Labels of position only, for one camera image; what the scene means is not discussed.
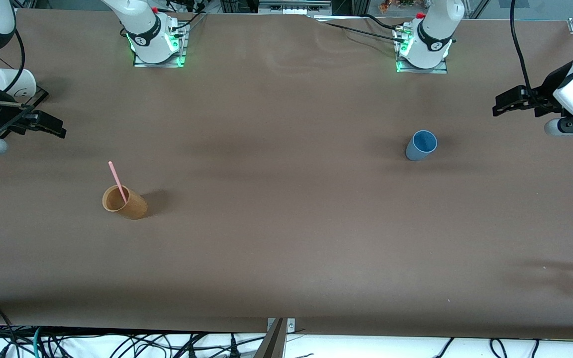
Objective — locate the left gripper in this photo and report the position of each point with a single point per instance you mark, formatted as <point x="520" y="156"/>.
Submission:
<point x="545" y="90"/>

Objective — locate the pink straw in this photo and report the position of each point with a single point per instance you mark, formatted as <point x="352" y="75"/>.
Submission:
<point x="115" y="176"/>

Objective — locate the blue plastic cup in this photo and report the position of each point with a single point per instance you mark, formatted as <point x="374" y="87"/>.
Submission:
<point x="418" y="151"/>

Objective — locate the brown bamboo cup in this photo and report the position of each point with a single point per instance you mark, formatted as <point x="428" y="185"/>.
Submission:
<point x="135" y="209"/>

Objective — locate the white mug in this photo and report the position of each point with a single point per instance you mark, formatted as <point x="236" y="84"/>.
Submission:
<point x="10" y="79"/>

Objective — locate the grey metal box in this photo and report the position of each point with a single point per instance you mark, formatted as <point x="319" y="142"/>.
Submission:
<point x="294" y="7"/>

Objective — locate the dark metal pole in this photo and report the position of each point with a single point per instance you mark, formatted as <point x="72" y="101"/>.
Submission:
<point x="272" y="345"/>

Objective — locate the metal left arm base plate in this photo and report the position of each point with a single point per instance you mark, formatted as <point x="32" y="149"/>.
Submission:
<point x="423" y="69"/>

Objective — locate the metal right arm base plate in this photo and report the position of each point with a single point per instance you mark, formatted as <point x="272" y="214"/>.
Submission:
<point x="183" y="44"/>

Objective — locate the small metal table bracket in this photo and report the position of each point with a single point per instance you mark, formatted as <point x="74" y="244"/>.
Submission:
<point x="290" y="325"/>

